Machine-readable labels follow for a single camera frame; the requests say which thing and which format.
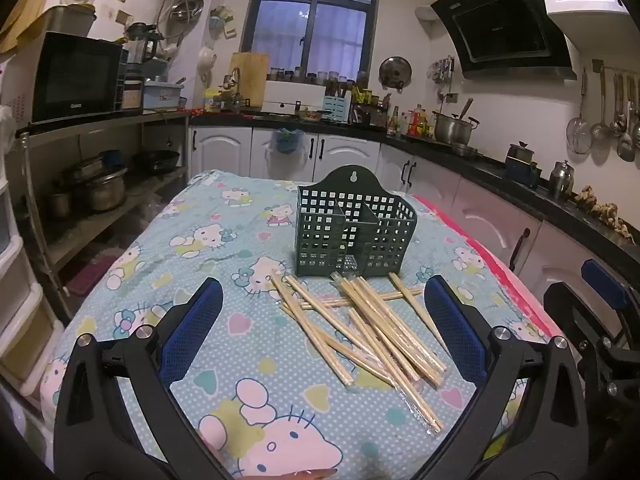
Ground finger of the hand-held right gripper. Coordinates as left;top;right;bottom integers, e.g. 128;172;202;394
543;281;631;376
581;259;640;341

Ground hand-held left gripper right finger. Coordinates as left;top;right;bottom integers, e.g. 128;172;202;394
397;275;591;480

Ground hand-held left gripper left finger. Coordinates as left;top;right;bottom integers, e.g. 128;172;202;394
52;277;236;480

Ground pile of chopsticks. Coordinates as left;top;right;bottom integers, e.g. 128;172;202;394
270;271;446;436

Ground green plastic utensil holder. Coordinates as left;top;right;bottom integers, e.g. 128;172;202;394
294;166;419;281

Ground hanging small kitchen utensils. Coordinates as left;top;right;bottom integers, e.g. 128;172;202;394
432;56;456;83

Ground person's left hand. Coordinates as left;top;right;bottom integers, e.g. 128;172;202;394
280;469;340;480

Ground pile of ginger roots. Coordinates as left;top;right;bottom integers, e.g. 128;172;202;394
574;185;638;246

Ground cartoon cat printed bedsheet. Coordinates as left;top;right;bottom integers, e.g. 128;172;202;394
40;169;556;480

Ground small steel kettle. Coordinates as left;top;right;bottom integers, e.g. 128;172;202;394
549;160;575;201

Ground pink tray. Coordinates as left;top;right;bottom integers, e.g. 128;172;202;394
67;255;118;296

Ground hanging steel ladle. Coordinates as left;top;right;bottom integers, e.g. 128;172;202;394
591;67;612;142
616;75;637;163

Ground dark blue pot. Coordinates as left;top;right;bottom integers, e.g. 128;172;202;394
504;142;543;188

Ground black kitchen countertop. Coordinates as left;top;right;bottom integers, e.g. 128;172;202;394
190;110;640;261

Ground large steel pot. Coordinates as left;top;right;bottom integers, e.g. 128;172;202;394
80;167;128;211

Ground black wok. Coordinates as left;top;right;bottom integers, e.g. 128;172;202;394
132;150;181;173

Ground white plastic drawer unit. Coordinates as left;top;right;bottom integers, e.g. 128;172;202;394
0;175;66;391

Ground small steel pot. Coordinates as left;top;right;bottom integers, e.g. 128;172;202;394
47;187;76;218

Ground steel stockpot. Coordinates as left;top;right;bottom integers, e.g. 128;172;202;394
432;99;480;145

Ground group of condiment bottles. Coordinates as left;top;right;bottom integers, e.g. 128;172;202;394
387;102;436;138

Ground blue plastic bag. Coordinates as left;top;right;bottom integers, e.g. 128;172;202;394
270;128;307;156

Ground grey shelf unit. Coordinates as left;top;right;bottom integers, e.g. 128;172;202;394
15;110;191;321

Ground light blue plastic basin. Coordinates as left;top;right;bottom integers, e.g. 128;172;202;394
142;80;185;110

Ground steel faucet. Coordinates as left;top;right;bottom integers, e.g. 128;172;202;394
222;67;248;111

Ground light blue knife holder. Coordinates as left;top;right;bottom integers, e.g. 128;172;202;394
322;94;353;123

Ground wooden cutting board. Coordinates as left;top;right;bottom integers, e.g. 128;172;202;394
229;51;271;108

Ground small black rack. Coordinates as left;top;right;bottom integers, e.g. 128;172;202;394
117;47;146;111

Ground hanging steel pot lid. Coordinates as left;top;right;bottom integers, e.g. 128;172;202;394
378;56;412;92

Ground white jug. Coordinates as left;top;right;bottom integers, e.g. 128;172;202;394
197;46;218;76

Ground black range hood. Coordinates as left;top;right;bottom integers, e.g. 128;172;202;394
430;0;578;81

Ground black microwave oven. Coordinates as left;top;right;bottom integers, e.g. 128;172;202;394
31;31;126;123

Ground row of spice jars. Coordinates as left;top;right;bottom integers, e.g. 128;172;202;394
270;66;371;86

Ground black blender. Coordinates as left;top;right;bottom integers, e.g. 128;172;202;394
124;22;163;63

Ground dark framed window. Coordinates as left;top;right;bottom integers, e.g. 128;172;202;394
240;0;383;81

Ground hanging steel bowl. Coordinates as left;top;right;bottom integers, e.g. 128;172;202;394
170;0;205;23

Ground grey storage box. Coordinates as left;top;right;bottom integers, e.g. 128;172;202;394
42;4;97;36

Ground large wooden board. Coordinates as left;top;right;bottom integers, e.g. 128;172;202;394
0;0;51;53

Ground hanging wire strainer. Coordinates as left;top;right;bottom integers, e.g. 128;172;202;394
566;67;593;156

